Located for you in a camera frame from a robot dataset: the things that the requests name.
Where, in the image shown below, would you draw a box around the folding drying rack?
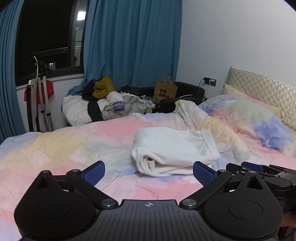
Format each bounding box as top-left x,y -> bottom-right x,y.
26,57 -> 54,132

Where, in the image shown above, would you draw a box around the brown paper bag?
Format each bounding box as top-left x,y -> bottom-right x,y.
153,77 -> 178,102

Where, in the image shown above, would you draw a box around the wall socket with charger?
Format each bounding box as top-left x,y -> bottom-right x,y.
204,77 -> 217,86

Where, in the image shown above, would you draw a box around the blue curtain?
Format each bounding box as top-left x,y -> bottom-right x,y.
1,1 -> 182,140

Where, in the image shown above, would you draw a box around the mustard yellow garment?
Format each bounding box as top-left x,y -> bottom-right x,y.
92,76 -> 116,99

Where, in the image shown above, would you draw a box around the white clothes pile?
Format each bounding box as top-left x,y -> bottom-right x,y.
62,91 -> 155,126

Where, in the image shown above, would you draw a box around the pastel tie-dye duvet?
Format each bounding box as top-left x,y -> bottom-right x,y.
1,101 -> 295,240

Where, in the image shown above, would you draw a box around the cream quilted headboard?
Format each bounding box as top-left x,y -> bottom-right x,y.
224,67 -> 295,130

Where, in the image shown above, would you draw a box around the pastel pillow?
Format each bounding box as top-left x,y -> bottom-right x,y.
199,94 -> 295,156

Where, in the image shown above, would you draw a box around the red cloth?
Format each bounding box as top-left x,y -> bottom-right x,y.
23,79 -> 54,102

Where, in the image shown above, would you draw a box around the white sweatpants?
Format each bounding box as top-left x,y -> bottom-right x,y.
131,127 -> 220,177

